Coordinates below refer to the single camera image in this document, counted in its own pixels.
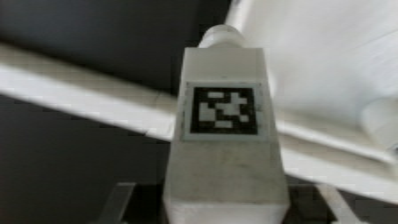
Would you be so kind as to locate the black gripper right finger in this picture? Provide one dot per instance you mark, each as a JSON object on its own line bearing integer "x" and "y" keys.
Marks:
{"x": 318, "y": 206}

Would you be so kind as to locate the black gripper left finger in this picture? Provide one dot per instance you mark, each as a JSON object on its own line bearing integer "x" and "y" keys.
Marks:
{"x": 134, "y": 205}

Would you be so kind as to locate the white square tabletop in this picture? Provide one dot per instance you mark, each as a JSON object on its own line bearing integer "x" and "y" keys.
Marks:
{"x": 329, "y": 39}

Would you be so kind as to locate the white front fence wall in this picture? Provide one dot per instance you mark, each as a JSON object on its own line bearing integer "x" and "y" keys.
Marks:
{"x": 329, "y": 153}

